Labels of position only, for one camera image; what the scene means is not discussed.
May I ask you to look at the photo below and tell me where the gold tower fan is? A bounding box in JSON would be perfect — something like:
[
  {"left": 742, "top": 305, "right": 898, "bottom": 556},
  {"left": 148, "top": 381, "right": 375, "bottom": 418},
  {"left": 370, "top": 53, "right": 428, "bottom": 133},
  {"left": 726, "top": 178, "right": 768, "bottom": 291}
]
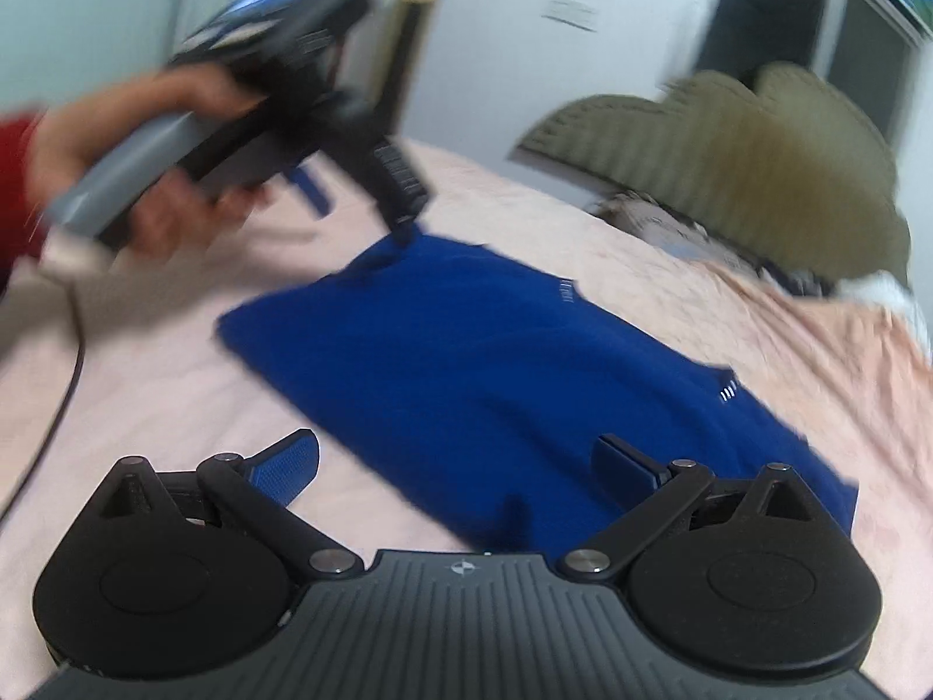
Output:
[{"left": 368, "top": 0, "right": 448, "bottom": 143}]

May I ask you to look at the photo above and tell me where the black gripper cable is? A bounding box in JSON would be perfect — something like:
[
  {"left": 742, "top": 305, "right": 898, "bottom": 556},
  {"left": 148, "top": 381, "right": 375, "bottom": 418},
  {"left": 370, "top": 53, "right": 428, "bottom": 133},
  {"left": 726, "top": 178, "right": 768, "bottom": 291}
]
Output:
[{"left": 0, "top": 283, "right": 87, "bottom": 522}]

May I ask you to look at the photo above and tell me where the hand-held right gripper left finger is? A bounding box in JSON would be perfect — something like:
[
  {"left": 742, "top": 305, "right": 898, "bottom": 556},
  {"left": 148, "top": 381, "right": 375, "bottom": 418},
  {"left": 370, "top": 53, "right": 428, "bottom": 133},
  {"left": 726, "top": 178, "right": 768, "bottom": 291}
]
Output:
[{"left": 94, "top": 427, "right": 366, "bottom": 585}]

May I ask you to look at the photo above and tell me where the window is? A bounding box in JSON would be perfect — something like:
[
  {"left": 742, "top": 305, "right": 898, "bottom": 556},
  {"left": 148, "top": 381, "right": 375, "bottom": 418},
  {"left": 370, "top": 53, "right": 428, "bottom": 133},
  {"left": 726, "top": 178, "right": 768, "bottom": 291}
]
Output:
[{"left": 820, "top": 0, "right": 923, "bottom": 154}]

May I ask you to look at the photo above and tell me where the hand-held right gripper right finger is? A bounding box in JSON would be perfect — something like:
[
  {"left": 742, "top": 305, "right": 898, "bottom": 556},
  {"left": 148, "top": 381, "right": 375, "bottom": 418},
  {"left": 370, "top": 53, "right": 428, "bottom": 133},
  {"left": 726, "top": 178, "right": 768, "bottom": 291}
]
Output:
[{"left": 557, "top": 435, "right": 829, "bottom": 585}]

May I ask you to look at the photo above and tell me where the green striped headboard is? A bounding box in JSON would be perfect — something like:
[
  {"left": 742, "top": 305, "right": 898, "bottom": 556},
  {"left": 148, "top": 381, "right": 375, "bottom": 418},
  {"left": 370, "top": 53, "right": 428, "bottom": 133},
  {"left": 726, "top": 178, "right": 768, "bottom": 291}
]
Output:
[{"left": 508, "top": 61, "right": 914, "bottom": 284}]

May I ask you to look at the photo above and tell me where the person's left forearm red sleeve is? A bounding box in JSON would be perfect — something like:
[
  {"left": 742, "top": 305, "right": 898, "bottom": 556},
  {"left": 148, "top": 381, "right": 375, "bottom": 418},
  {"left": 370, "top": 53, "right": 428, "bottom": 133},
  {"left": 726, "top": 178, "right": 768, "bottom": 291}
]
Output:
[{"left": 0, "top": 112, "right": 46, "bottom": 297}]

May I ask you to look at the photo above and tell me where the person's left hand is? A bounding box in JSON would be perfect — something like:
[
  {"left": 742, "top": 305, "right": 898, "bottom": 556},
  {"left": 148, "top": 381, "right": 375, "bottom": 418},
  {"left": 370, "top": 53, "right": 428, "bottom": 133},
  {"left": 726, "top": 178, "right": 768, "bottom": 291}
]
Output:
[{"left": 27, "top": 71, "right": 279, "bottom": 259}]

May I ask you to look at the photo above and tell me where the dark curtain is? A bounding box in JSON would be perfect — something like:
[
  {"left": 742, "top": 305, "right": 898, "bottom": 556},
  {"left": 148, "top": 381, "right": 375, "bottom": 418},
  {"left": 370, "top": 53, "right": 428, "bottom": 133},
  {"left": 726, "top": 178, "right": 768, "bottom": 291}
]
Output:
[{"left": 696, "top": 0, "right": 836, "bottom": 92}]

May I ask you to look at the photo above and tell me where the white crumpled cloth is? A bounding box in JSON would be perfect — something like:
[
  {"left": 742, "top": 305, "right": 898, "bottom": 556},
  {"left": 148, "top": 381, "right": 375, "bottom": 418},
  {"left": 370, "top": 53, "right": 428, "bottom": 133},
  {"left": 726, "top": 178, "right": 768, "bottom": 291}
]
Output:
[{"left": 834, "top": 268, "right": 921, "bottom": 326}]

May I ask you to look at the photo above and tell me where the peach blanket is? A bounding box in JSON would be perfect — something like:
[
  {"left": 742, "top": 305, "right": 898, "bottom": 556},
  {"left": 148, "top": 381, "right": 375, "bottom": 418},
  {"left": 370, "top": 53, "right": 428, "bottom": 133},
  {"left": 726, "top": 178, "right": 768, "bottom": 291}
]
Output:
[{"left": 700, "top": 255, "right": 933, "bottom": 410}]

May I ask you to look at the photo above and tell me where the blue knit sweater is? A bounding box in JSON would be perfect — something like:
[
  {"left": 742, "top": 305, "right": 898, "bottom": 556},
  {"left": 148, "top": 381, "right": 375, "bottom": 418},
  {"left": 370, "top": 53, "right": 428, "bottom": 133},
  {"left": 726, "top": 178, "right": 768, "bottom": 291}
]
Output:
[{"left": 217, "top": 229, "right": 861, "bottom": 554}]

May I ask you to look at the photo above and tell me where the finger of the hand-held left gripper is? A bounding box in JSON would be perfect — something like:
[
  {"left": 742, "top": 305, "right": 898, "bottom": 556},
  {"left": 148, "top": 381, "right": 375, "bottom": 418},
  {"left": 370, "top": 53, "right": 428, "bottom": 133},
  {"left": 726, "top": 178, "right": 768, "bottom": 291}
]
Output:
[
  {"left": 283, "top": 163, "right": 335, "bottom": 221},
  {"left": 363, "top": 132, "right": 431, "bottom": 242}
]

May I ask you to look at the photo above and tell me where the bed with pink sheet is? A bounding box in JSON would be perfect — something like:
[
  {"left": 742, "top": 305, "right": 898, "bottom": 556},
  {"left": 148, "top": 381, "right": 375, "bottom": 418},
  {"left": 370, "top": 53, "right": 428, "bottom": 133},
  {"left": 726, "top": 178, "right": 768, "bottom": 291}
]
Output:
[{"left": 0, "top": 137, "right": 933, "bottom": 694}]

